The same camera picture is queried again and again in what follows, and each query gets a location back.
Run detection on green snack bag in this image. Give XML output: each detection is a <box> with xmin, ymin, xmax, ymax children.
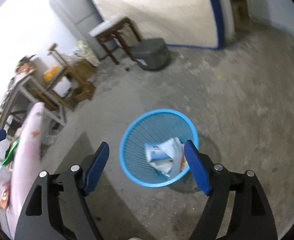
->
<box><xmin>2</xmin><ymin>139</ymin><xmax>19</xmax><ymax>166</ymax></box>

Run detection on clear plastic bag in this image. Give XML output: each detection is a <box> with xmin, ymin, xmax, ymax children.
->
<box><xmin>145</xmin><ymin>137</ymin><xmax>184</xmax><ymax>178</ymax></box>

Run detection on blue white toothpaste box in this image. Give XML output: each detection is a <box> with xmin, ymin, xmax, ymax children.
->
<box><xmin>144</xmin><ymin>143</ymin><xmax>171</xmax><ymax>163</ymax></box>

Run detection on blue plastic trash basket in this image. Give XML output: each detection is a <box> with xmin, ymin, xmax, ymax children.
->
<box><xmin>119</xmin><ymin>108</ymin><xmax>200</xmax><ymax>188</ymax></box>

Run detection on pink table cover sheet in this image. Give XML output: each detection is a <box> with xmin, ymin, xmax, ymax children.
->
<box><xmin>6</xmin><ymin>102</ymin><xmax>45</xmax><ymax>237</ymax></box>

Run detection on orange snack bag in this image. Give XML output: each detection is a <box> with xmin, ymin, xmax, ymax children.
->
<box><xmin>0</xmin><ymin>186</ymin><xmax>10</xmax><ymax>210</ymax></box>

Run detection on white cluttered side table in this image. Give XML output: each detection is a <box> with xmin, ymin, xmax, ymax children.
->
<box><xmin>0</xmin><ymin>69</ymin><xmax>68</xmax><ymax>136</ymax></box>

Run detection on yellow plastic bag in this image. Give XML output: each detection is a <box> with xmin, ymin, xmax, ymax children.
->
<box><xmin>43</xmin><ymin>66</ymin><xmax>61</xmax><ymax>83</ymax></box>

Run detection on wooden chair black seat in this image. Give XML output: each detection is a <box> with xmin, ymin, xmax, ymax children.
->
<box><xmin>43</xmin><ymin>42</ymin><xmax>98</xmax><ymax>111</ymax></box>

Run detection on grey refrigerator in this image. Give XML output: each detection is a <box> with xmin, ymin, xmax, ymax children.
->
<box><xmin>50</xmin><ymin>0</ymin><xmax>107</xmax><ymax>59</ymax></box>

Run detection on white foam box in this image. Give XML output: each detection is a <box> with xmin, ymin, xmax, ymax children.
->
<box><xmin>89</xmin><ymin>16</ymin><xmax>125</xmax><ymax>37</ymax></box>

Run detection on dark wooden stool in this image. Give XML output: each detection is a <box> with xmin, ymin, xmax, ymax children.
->
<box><xmin>94</xmin><ymin>16</ymin><xmax>142</xmax><ymax>65</ymax></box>

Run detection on grey rice cooker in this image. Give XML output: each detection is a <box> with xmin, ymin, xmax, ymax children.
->
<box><xmin>130</xmin><ymin>38</ymin><xmax>171</xmax><ymax>71</ymax></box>

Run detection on white quilted mattress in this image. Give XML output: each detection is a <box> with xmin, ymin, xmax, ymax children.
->
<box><xmin>93</xmin><ymin>0</ymin><xmax>235</xmax><ymax>49</ymax></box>

